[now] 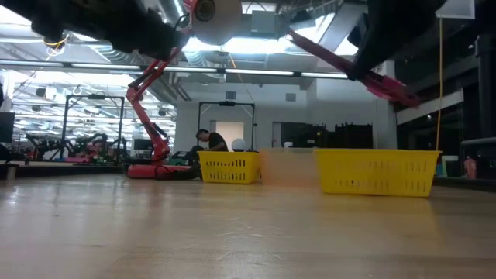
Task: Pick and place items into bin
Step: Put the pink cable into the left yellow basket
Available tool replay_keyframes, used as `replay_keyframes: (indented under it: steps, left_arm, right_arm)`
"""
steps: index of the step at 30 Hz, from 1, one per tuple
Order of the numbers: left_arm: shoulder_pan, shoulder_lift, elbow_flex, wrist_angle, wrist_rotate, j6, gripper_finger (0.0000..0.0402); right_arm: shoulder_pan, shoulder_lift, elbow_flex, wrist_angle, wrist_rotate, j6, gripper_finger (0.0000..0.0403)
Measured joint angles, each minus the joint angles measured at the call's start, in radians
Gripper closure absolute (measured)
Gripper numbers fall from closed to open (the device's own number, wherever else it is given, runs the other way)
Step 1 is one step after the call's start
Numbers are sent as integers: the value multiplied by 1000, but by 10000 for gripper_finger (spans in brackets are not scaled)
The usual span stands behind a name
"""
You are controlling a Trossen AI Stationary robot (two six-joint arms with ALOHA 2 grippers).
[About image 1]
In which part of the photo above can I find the orange bottle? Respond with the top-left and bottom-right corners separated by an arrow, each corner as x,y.
463,156 -> 478,179

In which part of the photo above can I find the distant dark workbench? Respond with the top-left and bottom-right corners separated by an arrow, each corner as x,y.
0,160 -> 127,180

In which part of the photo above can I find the orange translucent tray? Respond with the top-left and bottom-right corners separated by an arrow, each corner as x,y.
258,148 -> 321,189

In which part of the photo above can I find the red braided cable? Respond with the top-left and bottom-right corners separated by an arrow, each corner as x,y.
288,29 -> 422,109

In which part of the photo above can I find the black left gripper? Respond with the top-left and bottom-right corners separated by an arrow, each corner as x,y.
112,5 -> 191,62

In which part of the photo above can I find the black frame stand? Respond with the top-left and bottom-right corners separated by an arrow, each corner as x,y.
61,94 -> 126,150
197,101 -> 256,153

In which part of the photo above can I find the person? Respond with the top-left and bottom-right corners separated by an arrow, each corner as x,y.
188,128 -> 229,166

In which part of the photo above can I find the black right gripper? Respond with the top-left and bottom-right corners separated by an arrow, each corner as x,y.
346,0 -> 446,81

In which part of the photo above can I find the grey horizontal rail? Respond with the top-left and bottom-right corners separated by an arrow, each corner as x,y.
460,137 -> 496,147

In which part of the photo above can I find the red desk lamp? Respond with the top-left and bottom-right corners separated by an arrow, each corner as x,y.
126,0 -> 244,181

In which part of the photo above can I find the yellow plastic basket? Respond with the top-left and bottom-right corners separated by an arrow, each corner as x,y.
314,149 -> 442,198
198,150 -> 261,185

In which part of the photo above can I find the black computer monitor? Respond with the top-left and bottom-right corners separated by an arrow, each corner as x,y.
0,111 -> 16,143
133,138 -> 153,152

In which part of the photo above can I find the yellow cord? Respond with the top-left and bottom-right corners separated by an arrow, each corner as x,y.
434,17 -> 444,153

